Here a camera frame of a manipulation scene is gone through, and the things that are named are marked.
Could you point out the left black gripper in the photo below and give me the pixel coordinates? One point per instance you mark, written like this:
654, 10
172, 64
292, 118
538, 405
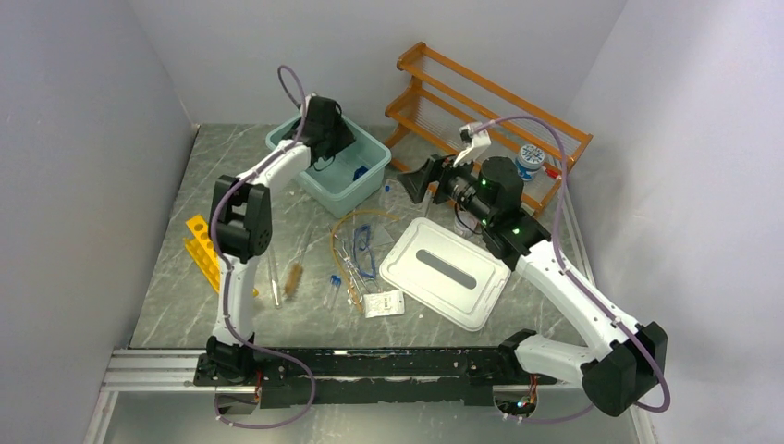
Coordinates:
346, 137

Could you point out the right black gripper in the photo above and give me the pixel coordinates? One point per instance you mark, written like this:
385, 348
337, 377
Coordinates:
436, 168

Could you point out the blue item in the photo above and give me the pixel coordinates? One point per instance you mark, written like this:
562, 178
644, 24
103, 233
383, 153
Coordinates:
359, 172

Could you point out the blue capped tube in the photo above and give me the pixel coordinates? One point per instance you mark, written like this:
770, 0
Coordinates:
333, 290

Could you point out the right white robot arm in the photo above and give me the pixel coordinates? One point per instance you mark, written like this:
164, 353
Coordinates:
621, 359

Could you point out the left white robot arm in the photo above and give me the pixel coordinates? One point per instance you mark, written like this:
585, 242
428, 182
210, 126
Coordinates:
241, 228

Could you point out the light green plastic bin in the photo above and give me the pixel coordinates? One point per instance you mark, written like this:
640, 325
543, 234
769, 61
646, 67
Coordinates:
329, 181

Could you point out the clear plastic funnel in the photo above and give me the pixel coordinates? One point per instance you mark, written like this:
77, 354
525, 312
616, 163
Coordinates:
379, 236

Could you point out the orange wooden shelf rack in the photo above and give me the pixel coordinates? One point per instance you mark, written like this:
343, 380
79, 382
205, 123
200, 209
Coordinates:
442, 95

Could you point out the blue safety glasses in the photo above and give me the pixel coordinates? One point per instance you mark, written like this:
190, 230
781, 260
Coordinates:
362, 253

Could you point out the white plastic bin lid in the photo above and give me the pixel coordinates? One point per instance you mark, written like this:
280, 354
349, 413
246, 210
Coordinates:
446, 273

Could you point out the blue white lidded jar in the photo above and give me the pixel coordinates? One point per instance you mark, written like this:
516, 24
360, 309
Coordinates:
529, 161

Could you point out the yellow rubber tubing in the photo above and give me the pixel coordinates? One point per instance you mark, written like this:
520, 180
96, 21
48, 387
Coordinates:
344, 228

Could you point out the metal crucible tongs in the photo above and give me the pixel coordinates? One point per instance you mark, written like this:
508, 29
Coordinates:
358, 283

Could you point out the small white plastic bag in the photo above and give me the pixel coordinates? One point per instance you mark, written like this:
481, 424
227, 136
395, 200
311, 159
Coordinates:
384, 304

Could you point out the brown test tube brush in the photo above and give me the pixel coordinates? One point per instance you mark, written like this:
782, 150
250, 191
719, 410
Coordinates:
296, 269

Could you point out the clear glass test tube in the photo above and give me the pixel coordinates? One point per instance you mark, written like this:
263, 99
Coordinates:
274, 278

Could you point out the yellow test tube rack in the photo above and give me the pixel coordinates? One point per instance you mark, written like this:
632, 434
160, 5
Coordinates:
201, 250

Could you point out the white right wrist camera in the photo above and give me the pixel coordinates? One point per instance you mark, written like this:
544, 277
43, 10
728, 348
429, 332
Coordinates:
476, 140

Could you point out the black mounting rail base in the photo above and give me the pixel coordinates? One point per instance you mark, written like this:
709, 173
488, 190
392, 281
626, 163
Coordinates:
290, 377

